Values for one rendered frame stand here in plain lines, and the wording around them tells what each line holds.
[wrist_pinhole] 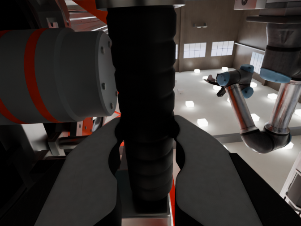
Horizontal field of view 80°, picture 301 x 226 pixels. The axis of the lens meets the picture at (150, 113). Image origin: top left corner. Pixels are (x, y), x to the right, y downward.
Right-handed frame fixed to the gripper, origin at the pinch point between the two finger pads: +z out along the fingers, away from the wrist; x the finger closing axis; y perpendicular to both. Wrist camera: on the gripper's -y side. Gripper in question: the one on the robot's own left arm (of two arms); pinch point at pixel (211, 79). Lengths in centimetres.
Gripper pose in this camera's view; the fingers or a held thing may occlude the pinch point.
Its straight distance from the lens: 147.2
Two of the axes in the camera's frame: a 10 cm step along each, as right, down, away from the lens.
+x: -9.3, 0.9, -3.5
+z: -3.5, -4.5, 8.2
